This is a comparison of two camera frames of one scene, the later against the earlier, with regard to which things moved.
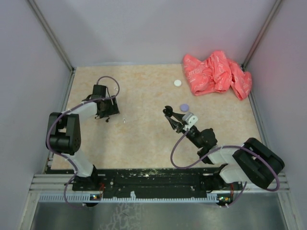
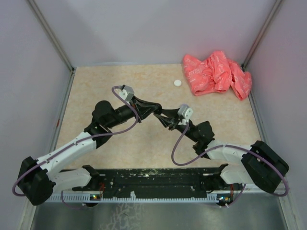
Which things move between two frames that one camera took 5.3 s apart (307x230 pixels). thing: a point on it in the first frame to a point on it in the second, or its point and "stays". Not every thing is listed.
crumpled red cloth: [217, 73] stays
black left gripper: [113, 109] to [143, 108]
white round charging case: [177, 83] stays
